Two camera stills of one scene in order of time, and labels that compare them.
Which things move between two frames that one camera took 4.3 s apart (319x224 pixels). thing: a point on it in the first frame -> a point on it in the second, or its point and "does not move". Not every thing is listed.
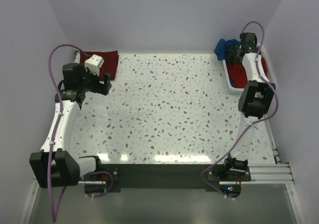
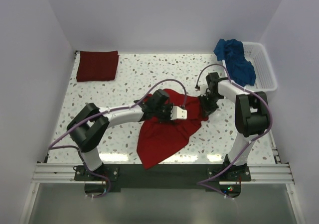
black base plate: x=163 y=177 does not move
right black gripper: x=233 y=51 -> x=206 y=109
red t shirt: x=238 y=74 -> x=158 y=139
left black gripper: x=102 y=88 -> x=168 y=117
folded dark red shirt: x=110 y=63 does not move
